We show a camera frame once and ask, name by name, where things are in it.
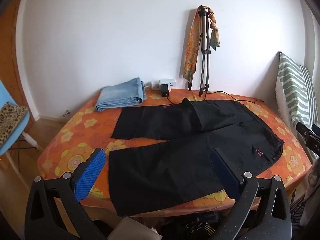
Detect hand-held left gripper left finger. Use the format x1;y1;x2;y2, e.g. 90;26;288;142
24;148;108;240

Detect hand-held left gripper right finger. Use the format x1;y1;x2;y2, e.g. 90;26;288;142
209;148;292;240

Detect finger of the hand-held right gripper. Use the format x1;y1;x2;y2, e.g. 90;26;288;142
296;122;316;138

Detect black pants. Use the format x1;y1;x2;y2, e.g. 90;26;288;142
109;97;284;217

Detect green striped white cushion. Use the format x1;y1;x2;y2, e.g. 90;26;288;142
276;52;320;130

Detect orange floral table cover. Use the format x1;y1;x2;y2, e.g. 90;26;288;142
37;88;313;218

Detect beige box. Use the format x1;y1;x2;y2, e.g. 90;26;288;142
107;216;162;240

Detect folded light blue jeans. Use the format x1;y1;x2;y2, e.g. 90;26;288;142
95;77;148;112

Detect leopard print cushion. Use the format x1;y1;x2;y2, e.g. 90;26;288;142
0;102;29;145

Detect white power strip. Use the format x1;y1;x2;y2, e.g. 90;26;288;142
151;79;177;92

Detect metal tripod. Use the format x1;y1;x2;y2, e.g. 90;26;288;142
187;6;213;97

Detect blue chair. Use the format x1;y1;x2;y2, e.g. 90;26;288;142
0;80;44;178

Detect orange patterned scarf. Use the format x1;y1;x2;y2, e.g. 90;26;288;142
182;5;222;82

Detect thin black cable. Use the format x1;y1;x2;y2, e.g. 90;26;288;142
166;91;265;105

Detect wooden door frame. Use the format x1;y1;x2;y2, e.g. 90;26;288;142
0;0;42;150

